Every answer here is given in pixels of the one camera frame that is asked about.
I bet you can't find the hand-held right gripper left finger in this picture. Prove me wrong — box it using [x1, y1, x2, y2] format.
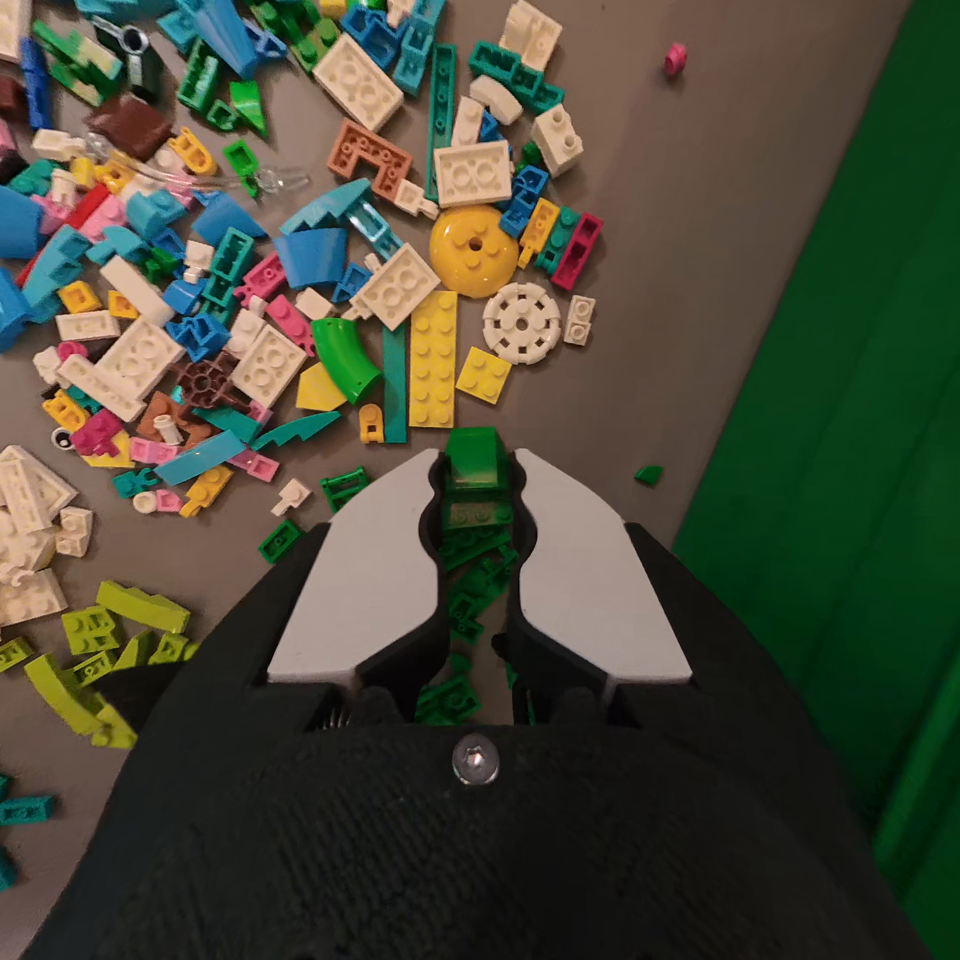
[267, 448, 451, 721]

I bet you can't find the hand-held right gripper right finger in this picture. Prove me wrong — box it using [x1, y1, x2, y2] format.
[495, 448, 695, 721]

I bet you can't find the green lego slope brick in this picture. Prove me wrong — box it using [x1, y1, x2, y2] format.
[438, 426, 519, 530]

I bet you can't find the pile of green lego pieces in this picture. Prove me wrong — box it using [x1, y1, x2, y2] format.
[258, 466, 537, 727]

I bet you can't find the pile of lime lego pieces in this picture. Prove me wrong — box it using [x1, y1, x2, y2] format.
[0, 579, 200, 751]

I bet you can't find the pile of white lego pieces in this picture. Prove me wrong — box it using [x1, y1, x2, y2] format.
[0, 444, 95, 627]

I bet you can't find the pile of mixed lego pieces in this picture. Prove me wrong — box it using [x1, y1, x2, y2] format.
[0, 0, 605, 519]

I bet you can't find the green plastic storage bin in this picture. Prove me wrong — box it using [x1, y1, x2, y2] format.
[671, 0, 960, 960]

